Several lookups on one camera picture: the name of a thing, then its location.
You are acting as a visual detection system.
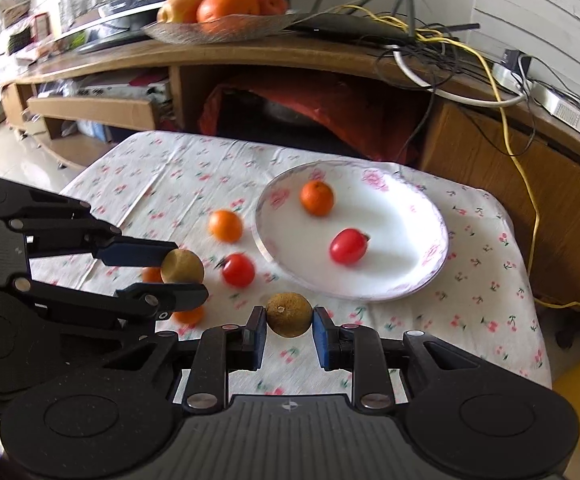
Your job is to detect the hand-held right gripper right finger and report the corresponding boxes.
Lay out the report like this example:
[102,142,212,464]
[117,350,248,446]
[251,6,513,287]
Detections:
[312,306,486,411]

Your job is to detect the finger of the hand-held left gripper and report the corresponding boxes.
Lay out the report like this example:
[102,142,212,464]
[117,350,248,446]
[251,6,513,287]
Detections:
[15,277,209,341]
[12,185,178,267]

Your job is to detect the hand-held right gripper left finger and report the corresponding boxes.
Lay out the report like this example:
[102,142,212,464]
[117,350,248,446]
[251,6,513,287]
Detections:
[97,306,268,415]

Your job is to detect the brown kiwi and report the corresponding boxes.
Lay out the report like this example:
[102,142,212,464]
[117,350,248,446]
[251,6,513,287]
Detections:
[161,248,205,286]
[265,292,314,338]

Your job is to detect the white floral plate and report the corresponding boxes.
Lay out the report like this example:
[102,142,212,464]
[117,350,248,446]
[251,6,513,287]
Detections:
[254,160,450,302]

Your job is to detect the red tomato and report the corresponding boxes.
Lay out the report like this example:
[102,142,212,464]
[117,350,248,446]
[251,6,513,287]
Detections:
[221,253,256,289]
[329,228,369,265]

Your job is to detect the floral tablecloth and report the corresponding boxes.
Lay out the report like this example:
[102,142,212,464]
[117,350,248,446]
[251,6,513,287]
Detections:
[0,130,554,453]

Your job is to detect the wooden drawer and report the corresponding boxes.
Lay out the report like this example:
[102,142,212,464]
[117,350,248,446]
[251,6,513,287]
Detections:
[26,96,161,134]

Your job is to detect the white flat box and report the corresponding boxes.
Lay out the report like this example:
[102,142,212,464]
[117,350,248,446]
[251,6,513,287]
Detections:
[77,82,172,102]

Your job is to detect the red cloth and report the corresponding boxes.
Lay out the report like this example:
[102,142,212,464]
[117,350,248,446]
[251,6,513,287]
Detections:
[200,72,432,164]

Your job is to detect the wooden television cabinet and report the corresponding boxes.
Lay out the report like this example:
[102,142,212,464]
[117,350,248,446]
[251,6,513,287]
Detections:
[0,35,580,307]

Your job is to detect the yellow apple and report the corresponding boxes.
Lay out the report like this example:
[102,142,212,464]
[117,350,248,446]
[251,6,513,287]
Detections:
[157,0,206,25]

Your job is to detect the glass fruit bowl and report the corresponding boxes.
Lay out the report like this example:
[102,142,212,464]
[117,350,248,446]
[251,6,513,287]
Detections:
[142,10,299,45]

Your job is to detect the large orange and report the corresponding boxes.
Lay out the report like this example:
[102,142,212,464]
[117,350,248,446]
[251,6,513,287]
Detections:
[196,0,261,35]

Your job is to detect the pile of boxes and papers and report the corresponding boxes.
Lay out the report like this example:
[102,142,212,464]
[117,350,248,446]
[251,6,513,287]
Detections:
[0,0,67,63]

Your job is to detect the red apple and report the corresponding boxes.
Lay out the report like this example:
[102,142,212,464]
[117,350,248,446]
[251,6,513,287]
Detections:
[247,0,290,17]

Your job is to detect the black router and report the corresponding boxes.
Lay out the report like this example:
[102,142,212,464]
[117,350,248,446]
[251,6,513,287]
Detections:
[284,0,481,47]

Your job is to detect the white power strip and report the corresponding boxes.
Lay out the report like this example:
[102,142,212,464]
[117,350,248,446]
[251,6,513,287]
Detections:
[529,81,580,144]

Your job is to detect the yellow cable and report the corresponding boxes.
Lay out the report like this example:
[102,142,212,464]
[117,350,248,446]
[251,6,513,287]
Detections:
[342,5,580,309]

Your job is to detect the white cable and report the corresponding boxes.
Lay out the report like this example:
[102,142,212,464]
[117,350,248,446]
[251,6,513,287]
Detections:
[394,47,527,109]

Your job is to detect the black cable bundle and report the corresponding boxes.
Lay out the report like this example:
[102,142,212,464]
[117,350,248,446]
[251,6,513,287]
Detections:
[374,24,537,162]

